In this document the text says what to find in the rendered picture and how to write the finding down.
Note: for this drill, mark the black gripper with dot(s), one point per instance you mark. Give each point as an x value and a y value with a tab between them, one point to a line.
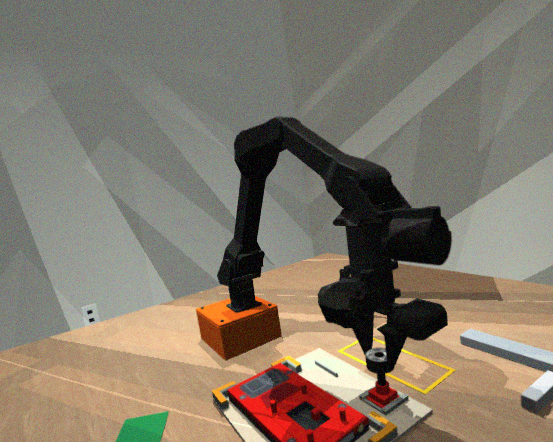
418	319

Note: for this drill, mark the yellow rectangular outline on table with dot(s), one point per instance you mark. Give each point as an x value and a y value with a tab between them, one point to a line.
451	370

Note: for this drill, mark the black and grey wheel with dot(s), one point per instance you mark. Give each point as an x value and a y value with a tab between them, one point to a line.
376	361

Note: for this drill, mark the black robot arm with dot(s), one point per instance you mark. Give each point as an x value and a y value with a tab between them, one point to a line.
375	231

